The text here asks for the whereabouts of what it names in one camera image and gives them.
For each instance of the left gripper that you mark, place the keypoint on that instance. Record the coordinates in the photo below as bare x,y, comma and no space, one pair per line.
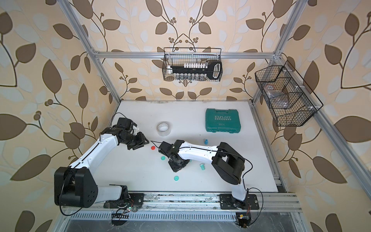
140,140

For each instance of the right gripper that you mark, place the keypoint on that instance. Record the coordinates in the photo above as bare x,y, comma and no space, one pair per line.
175,168

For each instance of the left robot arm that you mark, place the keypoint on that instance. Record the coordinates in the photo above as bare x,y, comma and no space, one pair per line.
74,185

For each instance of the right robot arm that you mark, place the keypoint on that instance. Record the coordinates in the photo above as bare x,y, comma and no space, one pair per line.
227,162

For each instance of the clear tape roll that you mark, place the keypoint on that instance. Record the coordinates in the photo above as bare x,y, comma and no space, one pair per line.
163,129

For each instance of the green tool case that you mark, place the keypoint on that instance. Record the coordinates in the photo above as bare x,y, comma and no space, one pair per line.
218,120

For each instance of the black white tool in basket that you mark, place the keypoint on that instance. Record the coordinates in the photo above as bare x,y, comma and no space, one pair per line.
207,71

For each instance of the plastic bag in basket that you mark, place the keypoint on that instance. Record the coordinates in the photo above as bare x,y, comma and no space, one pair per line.
277,99

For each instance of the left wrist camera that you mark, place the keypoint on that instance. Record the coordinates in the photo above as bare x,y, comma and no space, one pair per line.
127,125

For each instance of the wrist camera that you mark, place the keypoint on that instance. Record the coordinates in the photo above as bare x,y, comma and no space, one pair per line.
165,149
127,125

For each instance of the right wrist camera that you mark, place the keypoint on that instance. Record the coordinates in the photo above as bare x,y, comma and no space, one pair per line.
165,149

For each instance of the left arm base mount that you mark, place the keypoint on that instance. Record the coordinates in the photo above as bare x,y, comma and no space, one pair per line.
126,200

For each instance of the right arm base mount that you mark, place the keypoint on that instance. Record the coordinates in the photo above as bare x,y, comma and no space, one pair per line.
228,202

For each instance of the back wire basket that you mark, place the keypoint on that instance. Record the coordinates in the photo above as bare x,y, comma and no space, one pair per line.
181,55

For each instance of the wire basket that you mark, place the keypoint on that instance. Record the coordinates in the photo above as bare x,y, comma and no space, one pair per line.
303,102
181,55

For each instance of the right wire basket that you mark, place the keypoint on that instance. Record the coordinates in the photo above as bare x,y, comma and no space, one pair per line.
303,102

